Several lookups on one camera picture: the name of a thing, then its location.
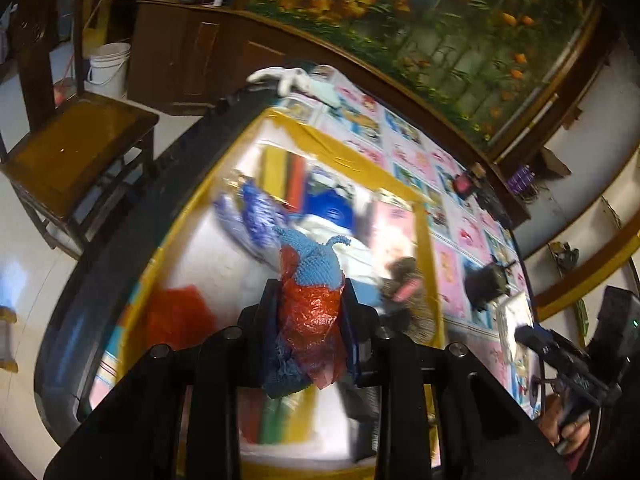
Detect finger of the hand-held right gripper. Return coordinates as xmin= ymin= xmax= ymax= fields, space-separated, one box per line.
xmin=515 ymin=325 xmax=608 ymax=401

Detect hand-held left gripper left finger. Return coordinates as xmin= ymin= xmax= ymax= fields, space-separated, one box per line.
xmin=90 ymin=279 xmax=280 ymax=480

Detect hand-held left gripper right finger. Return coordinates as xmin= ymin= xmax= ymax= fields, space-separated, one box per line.
xmin=342 ymin=279 xmax=528 ymax=480

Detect white tissue pack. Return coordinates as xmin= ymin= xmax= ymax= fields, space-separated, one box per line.
xmin=495 ymin=291 xmax=536 ymax=361

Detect black foil packet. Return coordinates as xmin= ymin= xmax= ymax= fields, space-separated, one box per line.
xmin=340 ymin=385 xmax=381 ymax=463

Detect blue knitted towel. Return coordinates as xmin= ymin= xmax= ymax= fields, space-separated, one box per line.
xmin=262 ymin=227 xmax=358 ymax=401

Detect yellow edged cardboard box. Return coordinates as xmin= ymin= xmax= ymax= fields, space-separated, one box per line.
xmin=75 ymin=107 xmax=446 ymax=480

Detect blue white plastic bag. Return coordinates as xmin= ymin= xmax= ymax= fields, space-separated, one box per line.
xmin=212 ymin=175 xmax=288 ymax=266

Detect pink printed tissue pack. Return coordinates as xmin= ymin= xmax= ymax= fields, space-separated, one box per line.
xmin=367 ymin=202 xmax=421 ymax=261

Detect blue white tissue packet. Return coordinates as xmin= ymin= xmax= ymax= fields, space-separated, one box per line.
xmin=302 ymin=170 xmax=358 ymax=233

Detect person's right hand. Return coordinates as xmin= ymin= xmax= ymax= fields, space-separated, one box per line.
xmin=540 ymin=392 xmax=593 ymax=458

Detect black items on shelf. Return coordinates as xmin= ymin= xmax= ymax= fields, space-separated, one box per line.
xmin=550 ymin=242 xmax=581 ymax=271

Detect wooden side cabinet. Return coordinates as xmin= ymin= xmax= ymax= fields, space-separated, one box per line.
xmin=492 ymin=155 xmax=533 ymax=228

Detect black textured plastic tool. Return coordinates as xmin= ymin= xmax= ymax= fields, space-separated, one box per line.
xmin=475 ymin=182 xmax=516 ymax=231

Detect wooden stool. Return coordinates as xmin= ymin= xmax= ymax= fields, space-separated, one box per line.
xmin=0 ymin=305 xmax=21 ymax=373

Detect white glove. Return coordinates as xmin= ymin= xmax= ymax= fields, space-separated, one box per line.
xmin=246 ymin=65 xmax=341 ymax=108

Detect brown wooden chair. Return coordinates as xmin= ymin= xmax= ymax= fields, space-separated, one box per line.
xmin=0 ymin=0 xmax=161 ymax=261

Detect wooden cabinet with bottles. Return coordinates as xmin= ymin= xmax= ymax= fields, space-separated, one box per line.
xmin=100 ymin=0 xmax=261 ymax=116

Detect white plastic bucket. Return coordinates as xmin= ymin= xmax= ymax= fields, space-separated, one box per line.
xmin=86 ymin=42 xmax=132 ymax=100

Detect glass flower display cabinet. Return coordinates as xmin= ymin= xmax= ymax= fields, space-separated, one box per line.
xmin=245 ymin=0 xmax=606 ymax=161

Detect gold arched frame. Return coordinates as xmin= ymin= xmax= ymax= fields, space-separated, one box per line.
xmin=532 ymin=232 xmax=640 ymax=311

